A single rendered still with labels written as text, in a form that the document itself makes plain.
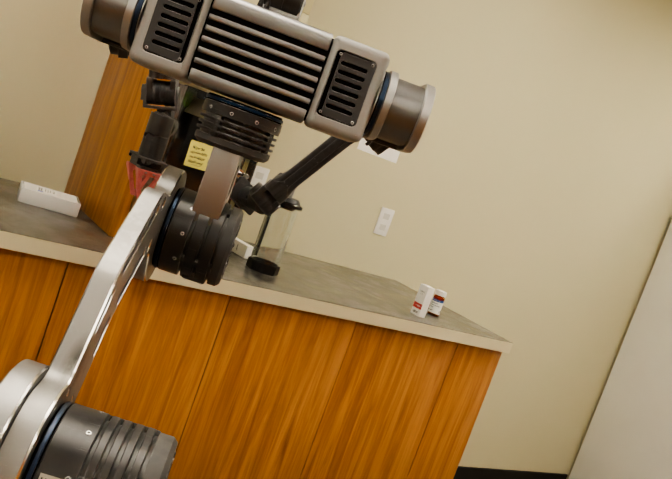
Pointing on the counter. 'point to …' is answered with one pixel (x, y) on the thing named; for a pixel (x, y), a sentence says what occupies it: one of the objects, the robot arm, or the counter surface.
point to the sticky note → (198, 155)
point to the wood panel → (112, 142)
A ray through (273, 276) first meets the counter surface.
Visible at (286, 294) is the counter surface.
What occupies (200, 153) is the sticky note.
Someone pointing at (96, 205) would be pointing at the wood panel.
